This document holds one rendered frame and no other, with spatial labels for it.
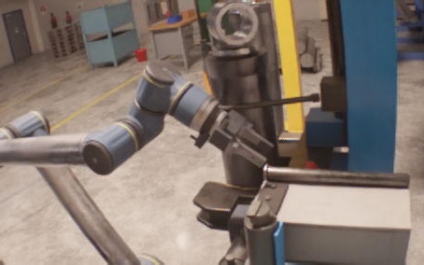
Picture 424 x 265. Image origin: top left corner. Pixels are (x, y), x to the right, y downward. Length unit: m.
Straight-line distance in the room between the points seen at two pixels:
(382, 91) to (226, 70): 0.50
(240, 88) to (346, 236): 0.61
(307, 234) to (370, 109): 0.46
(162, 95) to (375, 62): 0.62
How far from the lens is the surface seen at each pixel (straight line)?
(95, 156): 1.03
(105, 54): 9.31
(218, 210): 1.34
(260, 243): 0.87
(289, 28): 3.88
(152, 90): 1.04
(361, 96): 1.20
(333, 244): 0.95
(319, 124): 1.45
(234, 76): 1.26
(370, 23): 1.14
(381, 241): 0.93
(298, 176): 1.04
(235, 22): 2.64
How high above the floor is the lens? 1.75
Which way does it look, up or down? 23 degrees down
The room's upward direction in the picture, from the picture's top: 10 degrees counter-clockwise
